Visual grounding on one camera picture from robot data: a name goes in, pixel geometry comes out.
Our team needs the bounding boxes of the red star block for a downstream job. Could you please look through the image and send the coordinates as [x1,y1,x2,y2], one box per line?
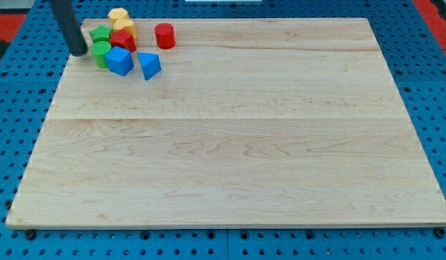
[109,29,137,52]

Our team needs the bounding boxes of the yellow heart block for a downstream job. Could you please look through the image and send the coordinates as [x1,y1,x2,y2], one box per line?
[113,18,137,40]

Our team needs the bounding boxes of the green star block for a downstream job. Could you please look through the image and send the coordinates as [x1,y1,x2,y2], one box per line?
[89,25,113,43]

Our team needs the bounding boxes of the light wooden board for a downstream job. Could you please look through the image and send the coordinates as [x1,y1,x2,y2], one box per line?
[7,18,446,230]

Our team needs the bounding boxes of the blue triangle block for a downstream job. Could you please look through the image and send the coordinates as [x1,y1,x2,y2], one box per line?
[137,52,162,81]

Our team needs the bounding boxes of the red cylinder block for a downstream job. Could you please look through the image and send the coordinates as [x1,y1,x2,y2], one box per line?
[154,23,176,49]

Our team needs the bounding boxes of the blue cube block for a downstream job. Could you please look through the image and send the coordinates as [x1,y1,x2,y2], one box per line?
[105,46,134,76]

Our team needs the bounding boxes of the green cylinder block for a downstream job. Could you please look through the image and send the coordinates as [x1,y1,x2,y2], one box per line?
[91,41,111,69]

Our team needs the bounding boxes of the yellow hexagon block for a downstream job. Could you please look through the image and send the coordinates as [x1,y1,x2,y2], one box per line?
[108,7,129,24]

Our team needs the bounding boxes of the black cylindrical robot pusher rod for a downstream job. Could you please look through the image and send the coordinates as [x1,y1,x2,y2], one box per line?
[48,0,88,56]

